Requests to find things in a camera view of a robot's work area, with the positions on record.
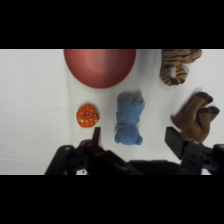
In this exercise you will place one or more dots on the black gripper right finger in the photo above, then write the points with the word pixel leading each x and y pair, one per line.
pixel 176 142

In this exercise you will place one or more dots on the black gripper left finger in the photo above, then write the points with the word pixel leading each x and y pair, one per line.
pixel 96 137

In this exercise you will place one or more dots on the red orange patterned ball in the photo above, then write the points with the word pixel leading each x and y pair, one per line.
pixel 88 115

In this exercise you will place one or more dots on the pink bowl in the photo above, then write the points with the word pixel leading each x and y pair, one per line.
pixel 99 67

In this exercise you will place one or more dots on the brown plush toy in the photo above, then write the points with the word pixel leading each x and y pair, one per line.
pixel 195 118

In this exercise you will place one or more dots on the blue plush toy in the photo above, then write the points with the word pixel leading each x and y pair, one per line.
pixel 129 118

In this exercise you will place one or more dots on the tiger striped plush toy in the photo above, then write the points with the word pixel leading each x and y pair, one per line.
pixel 175 67

